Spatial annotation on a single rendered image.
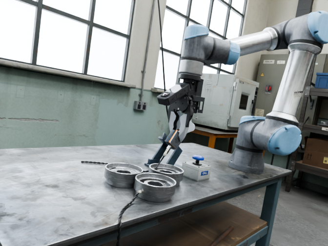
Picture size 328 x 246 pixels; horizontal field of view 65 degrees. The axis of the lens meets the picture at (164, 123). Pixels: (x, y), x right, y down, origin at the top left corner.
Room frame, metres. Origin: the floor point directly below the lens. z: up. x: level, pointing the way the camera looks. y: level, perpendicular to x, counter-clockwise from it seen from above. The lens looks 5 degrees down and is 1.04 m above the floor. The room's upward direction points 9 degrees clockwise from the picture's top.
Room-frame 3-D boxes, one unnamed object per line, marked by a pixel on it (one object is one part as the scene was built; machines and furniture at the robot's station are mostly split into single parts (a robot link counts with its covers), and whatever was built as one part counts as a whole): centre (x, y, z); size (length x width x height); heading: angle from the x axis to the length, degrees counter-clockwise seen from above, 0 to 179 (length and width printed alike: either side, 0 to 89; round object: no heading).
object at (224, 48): (0.89, -0.15, 1.23); 0.11 x 0.11 x 0.08; 21
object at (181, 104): (0.84, -0.07, 1.07); 0.09 x 0.08 x 0.12; 134
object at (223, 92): (3.24, -0.73, 1.10); 0.62 x 0.61 x 0.65; 137
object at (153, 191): (0.64, 0.00, 0.82); 0.10 x 0.10 x 0.04
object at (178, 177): (0.76, -0.03, 0.82); 0.10 x 0.10 x 0.04
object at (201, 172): (0.86, -0.14, 0.82); 0.08 x 0.07 x 0.05; 137
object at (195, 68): (0.84, -0.06, 1.15); 0.08 x 0.08 x 0.05
